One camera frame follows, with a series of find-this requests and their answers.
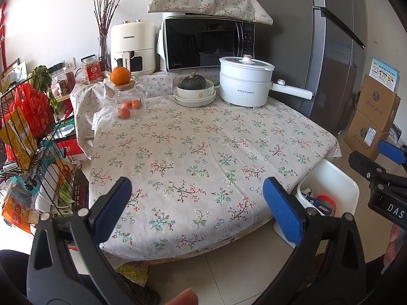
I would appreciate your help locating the white electric cooking pot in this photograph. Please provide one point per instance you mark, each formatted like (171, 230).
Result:
(246, 82)

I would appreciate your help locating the grey refrigerator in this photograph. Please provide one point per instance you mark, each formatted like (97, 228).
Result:
(317, 45)

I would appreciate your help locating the black wire rack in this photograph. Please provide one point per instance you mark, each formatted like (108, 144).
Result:
(40, 157)

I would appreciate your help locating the red labelled glass jar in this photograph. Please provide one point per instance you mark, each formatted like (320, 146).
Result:
(92, 69)

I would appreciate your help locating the person left hand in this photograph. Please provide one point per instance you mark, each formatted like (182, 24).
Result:
(187, 297)

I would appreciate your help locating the white trash bin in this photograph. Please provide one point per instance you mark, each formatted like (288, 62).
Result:
(327, 179)

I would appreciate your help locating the dried twig bundle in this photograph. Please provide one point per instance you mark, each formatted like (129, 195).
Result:
(104, 11)

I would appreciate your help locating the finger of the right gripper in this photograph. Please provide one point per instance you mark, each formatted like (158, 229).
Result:
(372, 171)
(392, 152)

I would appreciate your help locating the cardboard box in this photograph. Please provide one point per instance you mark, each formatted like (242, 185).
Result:
(363, 136)
(378, 103)

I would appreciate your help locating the person right hand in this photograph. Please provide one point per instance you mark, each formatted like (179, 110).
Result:
(396, 240)

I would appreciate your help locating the black microwave oven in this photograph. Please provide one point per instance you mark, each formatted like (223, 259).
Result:
(189, 41)

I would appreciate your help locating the blue white leaflet box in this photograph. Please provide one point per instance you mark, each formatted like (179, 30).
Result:
(384, 74)

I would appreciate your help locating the floral tablecloth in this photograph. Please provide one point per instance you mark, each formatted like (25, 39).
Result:
(196, 173)

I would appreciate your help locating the blue white carton box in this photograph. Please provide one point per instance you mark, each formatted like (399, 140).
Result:
(308, 195)

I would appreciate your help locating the large orange fruit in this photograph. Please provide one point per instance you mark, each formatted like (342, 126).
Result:
(120, 76)

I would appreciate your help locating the white stacked plates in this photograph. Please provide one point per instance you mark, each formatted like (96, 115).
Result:
(204, 98)

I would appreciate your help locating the upper cardboard box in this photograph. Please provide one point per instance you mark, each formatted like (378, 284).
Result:
(378, 103)

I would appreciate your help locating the dark green pumpkin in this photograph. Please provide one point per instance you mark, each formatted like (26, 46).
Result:
(193, 81)

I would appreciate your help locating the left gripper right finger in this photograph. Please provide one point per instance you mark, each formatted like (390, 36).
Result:
(327, 265)

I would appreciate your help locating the white air fryer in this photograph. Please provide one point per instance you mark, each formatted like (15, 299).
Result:
(133, 46)

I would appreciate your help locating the white ceramic bowl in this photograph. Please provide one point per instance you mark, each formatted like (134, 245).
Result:
(194, 94)

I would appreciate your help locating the lower cardboard box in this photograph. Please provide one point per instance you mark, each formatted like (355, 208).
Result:
(363, 136)

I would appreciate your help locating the floral microwave cover cloth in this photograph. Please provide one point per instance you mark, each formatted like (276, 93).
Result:
(245, 10)

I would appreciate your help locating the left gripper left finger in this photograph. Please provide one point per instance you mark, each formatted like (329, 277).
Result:
(66, 264)

